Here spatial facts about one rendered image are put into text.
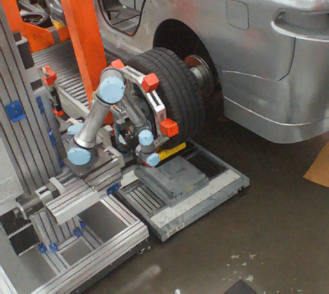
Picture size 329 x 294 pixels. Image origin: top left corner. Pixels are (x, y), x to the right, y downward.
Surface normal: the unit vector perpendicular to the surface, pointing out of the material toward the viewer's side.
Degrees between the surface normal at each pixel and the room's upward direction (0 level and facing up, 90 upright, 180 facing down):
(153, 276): 0
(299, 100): 93
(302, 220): 0
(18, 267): 0
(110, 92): 84
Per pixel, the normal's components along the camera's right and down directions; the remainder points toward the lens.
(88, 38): 0.58, 0.40
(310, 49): -0.07, 0.59
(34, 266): -0.13, -0.82
